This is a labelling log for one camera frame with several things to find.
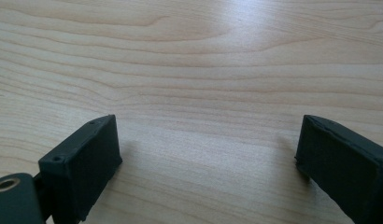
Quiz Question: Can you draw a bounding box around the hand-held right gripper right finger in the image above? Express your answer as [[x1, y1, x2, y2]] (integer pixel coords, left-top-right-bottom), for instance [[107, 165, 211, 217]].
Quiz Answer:
[[294, 114, 383, 224]]

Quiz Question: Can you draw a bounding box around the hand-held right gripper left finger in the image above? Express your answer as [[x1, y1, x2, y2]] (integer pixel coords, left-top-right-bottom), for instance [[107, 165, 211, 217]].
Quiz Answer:
[[37, 114, 123, 224]]

